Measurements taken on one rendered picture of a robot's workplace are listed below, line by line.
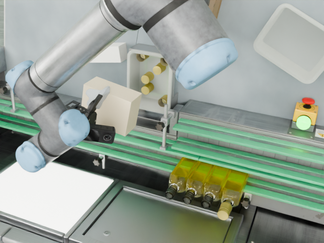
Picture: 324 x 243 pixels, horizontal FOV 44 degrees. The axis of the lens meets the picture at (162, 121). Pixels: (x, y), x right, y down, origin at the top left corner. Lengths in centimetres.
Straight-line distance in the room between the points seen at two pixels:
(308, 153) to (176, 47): 73
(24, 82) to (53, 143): 15
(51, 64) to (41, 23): 89
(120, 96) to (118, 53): 35
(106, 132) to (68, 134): 22
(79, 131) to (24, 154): 15
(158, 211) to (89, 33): 77
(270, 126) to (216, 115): 18
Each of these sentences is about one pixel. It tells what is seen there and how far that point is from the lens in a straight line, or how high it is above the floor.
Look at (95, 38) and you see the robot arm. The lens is 79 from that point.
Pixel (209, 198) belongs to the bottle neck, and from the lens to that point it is 123.
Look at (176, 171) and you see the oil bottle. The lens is 132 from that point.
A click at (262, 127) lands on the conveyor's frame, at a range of 137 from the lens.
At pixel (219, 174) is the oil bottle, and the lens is 132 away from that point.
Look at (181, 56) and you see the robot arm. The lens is 69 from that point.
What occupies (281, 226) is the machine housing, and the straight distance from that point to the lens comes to 147.
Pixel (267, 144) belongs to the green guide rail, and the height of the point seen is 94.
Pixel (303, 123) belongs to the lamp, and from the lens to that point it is 135.
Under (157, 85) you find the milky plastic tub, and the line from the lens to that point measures 152.
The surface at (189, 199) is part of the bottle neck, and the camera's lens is 123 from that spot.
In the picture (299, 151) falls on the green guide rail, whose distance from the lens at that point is 131.
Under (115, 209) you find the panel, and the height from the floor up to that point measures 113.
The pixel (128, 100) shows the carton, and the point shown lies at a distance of 118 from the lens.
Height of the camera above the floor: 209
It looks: 57 degrees down
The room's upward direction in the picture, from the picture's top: 137 degrees counter-clockwise
